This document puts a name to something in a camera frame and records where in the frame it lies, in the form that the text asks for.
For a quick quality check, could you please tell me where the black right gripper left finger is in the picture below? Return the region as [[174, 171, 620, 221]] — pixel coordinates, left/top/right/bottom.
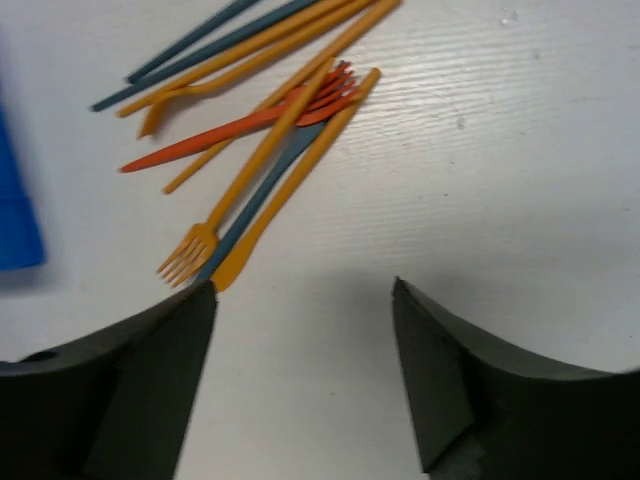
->
[[1, 281, 217, 479]]

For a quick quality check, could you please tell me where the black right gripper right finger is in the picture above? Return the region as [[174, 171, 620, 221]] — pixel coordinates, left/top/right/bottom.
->
[[392, 280, 639, 479]]

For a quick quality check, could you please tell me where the blue plastic knife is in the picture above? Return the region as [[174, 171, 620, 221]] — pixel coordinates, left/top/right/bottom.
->
[[195, 119, 329, 281]]

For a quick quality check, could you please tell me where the orange plastic fork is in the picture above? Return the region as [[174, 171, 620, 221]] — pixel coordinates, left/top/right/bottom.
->
[[119, 61, 355, 173]]

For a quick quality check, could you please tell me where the blue divided bin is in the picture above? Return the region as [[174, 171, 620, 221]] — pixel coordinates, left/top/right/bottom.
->
[[0, 29, 47, 274]]

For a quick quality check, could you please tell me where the yellow chopstick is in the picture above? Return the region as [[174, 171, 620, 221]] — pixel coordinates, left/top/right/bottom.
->
[[163, 0, 402, 194], [117, 1, 351, 118]]

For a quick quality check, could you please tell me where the blue chopstick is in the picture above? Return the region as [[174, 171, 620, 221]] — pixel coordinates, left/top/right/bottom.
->
[[90, 0, 315, 112], [125, 0, 258, 84]]

